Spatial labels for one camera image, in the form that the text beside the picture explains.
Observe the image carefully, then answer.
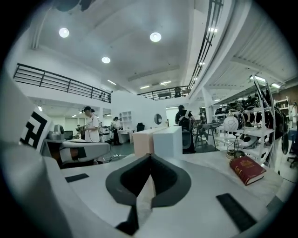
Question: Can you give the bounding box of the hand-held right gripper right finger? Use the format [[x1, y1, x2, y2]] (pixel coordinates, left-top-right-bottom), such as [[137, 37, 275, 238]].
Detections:
[[139, 152, 278, 238]]

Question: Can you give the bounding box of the black head-worn camera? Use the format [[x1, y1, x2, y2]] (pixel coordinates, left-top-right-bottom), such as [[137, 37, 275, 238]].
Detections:
[[54, 0, 94, 12]]

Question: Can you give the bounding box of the white cubby bookshelf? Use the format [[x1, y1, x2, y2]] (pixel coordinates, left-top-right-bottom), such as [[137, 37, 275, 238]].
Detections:
[[119, 111, 133, 124]]

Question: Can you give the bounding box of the person's light blue shirt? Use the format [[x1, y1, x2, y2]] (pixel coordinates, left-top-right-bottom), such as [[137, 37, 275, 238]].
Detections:
[[0, 75, 35, 145]]

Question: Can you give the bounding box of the white box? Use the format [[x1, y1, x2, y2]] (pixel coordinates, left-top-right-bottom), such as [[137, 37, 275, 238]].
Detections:
[[152, 125, 183, 160]]

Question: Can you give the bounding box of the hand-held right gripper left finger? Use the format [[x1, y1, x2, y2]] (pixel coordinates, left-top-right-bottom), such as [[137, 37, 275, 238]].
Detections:
[[60, 152, 152, 238]]

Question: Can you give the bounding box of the white round appliance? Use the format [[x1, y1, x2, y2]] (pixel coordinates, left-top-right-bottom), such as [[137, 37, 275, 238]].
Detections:
[[241, 136, 258, 148]]

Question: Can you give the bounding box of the white metal shelf rack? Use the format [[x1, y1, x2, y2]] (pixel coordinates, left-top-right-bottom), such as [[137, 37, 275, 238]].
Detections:
[[213, 74, 289, 168]]

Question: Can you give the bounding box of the red hardcover book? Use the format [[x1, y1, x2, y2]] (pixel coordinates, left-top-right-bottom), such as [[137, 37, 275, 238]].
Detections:
[[229, 155, 267, 186]]

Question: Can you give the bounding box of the gold lamp with white globe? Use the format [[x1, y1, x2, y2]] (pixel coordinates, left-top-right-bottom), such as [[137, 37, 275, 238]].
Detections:
[[223, 109, 247, 160]]

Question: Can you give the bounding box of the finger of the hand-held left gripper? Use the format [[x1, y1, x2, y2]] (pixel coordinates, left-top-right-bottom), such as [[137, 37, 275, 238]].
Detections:
[[61, 140, 111, 154], [59, 148, 100, 166]]

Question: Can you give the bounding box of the black metal railing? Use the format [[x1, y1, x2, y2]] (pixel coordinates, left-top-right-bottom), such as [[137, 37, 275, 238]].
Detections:
[[137, 0, 224, 101], [13, 63, 112, 103]]

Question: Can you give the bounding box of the row of black bags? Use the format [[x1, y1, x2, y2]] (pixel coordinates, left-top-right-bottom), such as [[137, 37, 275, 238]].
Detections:
[[214, 94, 289, 142]]

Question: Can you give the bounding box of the pink box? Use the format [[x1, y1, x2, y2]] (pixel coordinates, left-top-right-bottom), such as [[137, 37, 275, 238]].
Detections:
[[132, 126, 169, 156]]

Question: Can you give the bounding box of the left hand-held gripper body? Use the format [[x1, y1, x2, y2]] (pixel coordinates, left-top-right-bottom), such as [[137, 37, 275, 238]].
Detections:
[[20, 106, 70, 169]]

